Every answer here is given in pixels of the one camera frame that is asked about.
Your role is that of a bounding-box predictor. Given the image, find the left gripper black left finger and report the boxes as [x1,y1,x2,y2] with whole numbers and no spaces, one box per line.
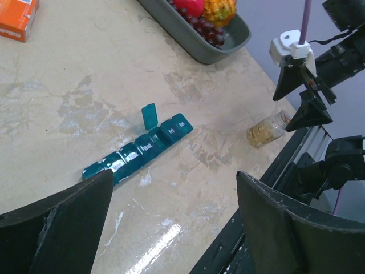
[1,170,113,273]

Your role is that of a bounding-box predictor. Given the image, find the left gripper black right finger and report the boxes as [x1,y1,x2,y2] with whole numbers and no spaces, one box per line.
[236,171,364,273]

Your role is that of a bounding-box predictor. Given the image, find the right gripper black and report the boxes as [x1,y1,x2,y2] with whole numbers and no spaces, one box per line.
[273,37,364,132]

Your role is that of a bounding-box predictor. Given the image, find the clear pill bottle yellow capsules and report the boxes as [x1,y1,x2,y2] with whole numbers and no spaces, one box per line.
[246,110,291,148]

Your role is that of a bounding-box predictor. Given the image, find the teal weekly pill organizer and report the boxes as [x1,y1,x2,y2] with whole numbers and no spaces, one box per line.
[81,103,193,186]

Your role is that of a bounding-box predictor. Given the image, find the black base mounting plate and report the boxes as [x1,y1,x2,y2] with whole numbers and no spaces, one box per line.
[190,129,309,273]

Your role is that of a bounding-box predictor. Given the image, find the dark grey fruit tray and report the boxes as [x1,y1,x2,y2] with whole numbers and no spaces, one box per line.
[139,0,251,65]

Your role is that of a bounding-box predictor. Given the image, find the dark purple grape bunch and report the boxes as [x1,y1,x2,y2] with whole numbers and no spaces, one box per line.
[168,1,225,49]

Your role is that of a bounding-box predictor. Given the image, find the lower red pomegranate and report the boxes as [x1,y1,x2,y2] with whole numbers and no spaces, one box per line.
[173,0,205,18]

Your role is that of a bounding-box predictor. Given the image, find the orange cardboard box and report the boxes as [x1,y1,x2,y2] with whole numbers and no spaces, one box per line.
[0,0,40,43]

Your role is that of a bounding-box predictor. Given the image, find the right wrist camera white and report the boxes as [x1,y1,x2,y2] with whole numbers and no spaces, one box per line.
[269,30,317,77]

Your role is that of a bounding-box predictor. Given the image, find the aluminium frame rail front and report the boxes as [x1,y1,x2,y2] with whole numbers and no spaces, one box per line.
[271,126,332,189]

